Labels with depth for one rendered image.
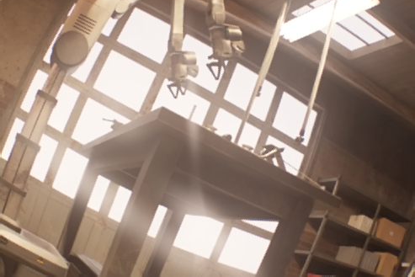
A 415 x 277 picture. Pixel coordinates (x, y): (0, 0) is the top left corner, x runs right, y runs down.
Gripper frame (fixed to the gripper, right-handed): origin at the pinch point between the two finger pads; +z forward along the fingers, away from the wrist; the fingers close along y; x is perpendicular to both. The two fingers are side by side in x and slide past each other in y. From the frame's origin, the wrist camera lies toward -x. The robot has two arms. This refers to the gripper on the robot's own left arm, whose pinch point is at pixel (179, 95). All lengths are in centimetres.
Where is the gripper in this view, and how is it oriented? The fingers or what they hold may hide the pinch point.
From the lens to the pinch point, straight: 239.1
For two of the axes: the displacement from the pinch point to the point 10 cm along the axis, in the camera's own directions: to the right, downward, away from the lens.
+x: -9.0, 0.5, -4.2
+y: -4.2, 1.3, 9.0
